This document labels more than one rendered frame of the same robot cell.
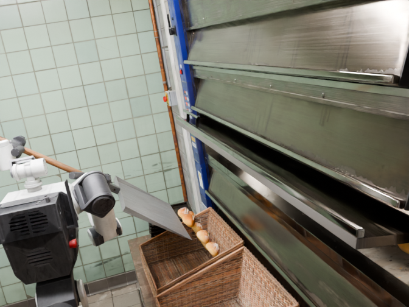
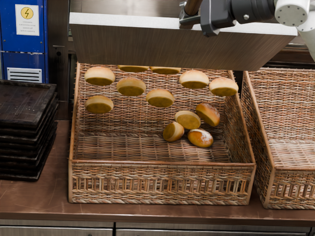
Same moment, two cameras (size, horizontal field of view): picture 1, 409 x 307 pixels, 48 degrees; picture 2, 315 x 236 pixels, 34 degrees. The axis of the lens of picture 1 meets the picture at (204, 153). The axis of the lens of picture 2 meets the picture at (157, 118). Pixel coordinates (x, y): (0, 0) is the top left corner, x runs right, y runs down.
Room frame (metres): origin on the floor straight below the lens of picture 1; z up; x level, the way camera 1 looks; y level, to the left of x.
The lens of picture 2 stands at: (2.06, 1.66, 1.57)
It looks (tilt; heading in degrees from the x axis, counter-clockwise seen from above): 29 degrees down; 278
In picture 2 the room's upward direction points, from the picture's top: 5 degrees clockwise
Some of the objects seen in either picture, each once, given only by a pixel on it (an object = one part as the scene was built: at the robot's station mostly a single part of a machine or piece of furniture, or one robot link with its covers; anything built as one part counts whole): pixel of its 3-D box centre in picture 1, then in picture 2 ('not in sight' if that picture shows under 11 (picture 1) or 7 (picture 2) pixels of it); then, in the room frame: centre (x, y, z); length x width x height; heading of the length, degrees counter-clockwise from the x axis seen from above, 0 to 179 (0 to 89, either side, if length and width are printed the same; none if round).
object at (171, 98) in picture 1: (171, 97); not in sight; (3.20, 0.16, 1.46); 0.10 x 0.07 x 0.10; 13
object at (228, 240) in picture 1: (188, 256); (157, 126); (2.25, 0.17, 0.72); 0.56 x 0.49 x 0.28; 15
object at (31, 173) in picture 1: (31, 172); not in sight; (1.62, 0.64, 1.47); 0.10 x 0.07 x 0.09; 99
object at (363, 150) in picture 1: (255, 111); not in sight; (1.75, -0.22, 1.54); 1.79 x 0.11 x 0.19; 13
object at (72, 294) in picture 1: (58, 297); not in sight; (1.53, 0.62, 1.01); 0.28 x 0.13 x 0.18; 13
